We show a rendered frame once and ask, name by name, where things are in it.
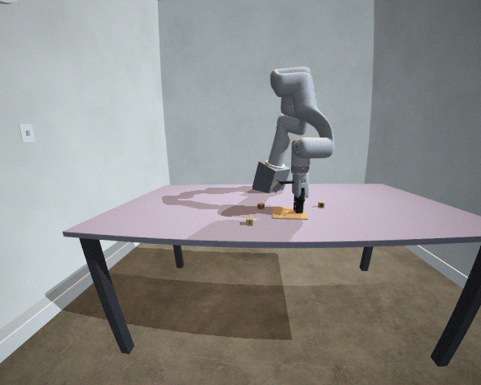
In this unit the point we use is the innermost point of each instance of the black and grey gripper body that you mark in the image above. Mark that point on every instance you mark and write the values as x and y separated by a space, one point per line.
301 180

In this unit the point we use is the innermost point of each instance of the tan flat mat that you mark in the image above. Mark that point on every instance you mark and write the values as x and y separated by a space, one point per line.
288 213

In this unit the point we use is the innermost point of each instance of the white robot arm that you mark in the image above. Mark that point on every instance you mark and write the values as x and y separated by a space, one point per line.
302 106

